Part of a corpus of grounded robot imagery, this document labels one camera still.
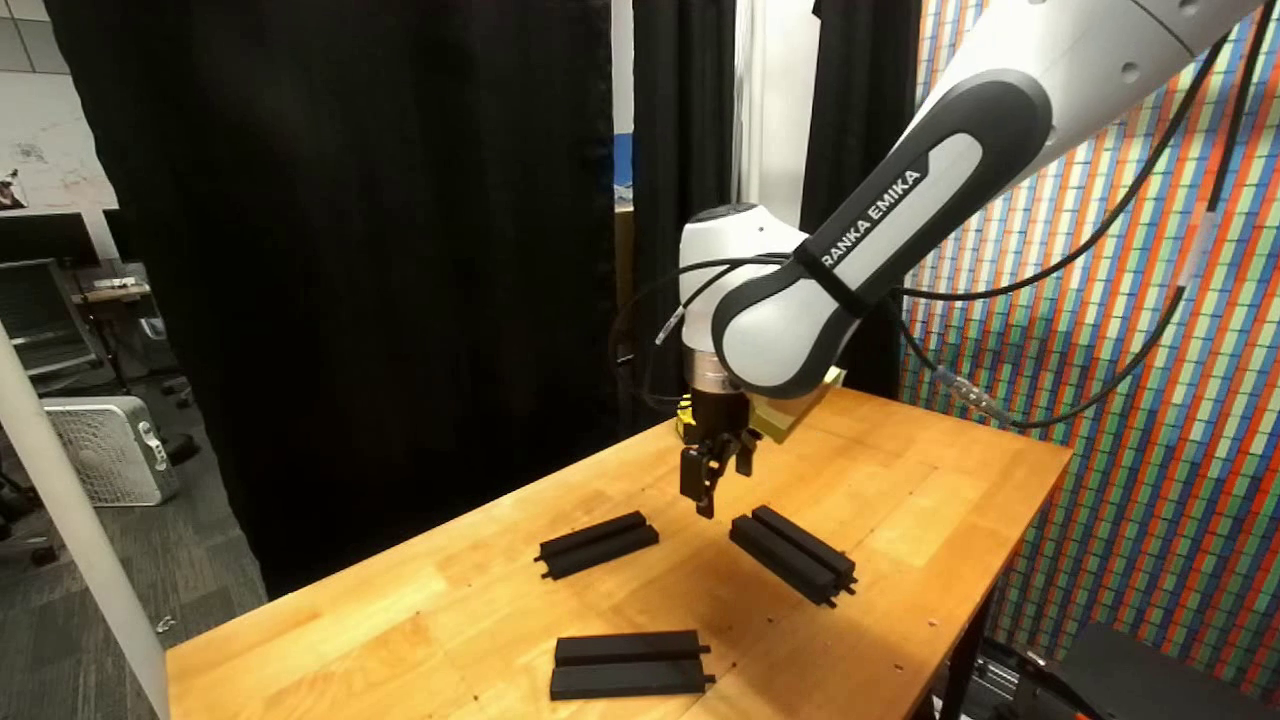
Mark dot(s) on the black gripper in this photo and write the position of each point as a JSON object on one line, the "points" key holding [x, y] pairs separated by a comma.
{"points": [[716, 439]]}

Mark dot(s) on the short black track piece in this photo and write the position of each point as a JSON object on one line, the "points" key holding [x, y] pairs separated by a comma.
{"points": [[816, 550]]}

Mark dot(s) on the black track piece edge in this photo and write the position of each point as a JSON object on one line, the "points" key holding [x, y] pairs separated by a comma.
{"points": [[786, 563]]}

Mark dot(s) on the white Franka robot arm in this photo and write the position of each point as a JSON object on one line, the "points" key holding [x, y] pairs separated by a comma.
{"points": [[764, 309]]}

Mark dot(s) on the black track piece front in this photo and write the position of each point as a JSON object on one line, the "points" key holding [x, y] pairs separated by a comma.
{"points": [[628, 665]]}

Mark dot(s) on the black curtain left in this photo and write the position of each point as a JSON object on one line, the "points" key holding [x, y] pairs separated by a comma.
{"points": [[383, 244]]}

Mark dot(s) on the black curtain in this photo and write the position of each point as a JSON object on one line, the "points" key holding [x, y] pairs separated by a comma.
{"points": [[383, 244], [860, 96]]}

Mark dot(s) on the black curtain right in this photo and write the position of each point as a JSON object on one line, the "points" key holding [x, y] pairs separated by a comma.
{"points": [[860, 96]]}

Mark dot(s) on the black case under table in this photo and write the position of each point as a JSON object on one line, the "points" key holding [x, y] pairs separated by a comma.
{"points": [[1100, 678]]}

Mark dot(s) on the grey box speaker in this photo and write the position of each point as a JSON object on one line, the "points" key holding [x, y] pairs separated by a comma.
{"points": [[114, 450]]}

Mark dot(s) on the yellow wrist camera box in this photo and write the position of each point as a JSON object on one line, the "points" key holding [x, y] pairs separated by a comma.
{"points": [[778, 418]]}

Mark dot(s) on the grey diagonal frame bar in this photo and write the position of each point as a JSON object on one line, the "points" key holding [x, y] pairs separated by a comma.
{"points": [[83, 529]]}

